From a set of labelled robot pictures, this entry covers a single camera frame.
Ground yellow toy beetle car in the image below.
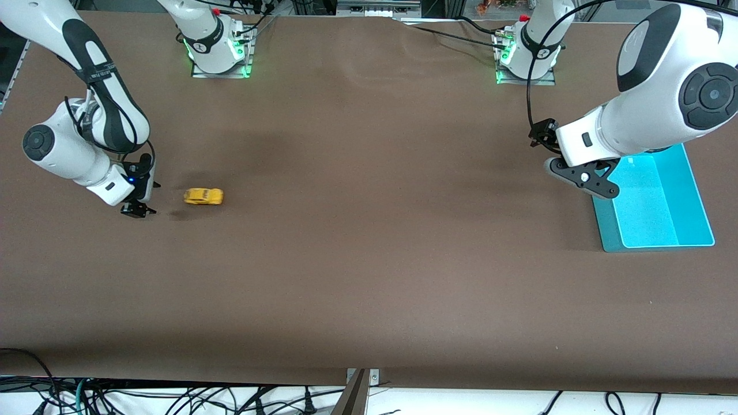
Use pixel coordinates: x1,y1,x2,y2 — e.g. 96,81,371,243
183,187,224,206

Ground teal plastic storage bin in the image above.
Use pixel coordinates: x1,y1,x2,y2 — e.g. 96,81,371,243
593,143,716,253

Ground colourful background items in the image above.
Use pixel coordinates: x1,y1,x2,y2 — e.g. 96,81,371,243
476,0,534,15

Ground dark metal beam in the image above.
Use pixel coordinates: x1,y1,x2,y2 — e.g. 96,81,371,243
330,369,370,415

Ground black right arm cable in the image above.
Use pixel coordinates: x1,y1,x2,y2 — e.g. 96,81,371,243
65,97,156,173

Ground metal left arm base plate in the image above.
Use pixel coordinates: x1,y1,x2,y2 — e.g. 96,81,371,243
496,28,556,86

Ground short black base cable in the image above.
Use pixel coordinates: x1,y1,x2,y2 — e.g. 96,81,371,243
458,16,503,36

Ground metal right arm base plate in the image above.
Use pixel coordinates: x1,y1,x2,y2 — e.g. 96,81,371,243
191,26,254,79

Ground long black base cable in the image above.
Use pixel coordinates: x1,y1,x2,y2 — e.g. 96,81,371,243
404,22,508,54

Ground black looped floor cable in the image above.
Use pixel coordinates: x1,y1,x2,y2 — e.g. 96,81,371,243
0,348,58,415

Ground black cables at right base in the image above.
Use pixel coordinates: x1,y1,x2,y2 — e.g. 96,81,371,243
234,0,278,40

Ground grey metal frame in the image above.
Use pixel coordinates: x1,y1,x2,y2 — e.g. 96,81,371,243
336,0,423,18

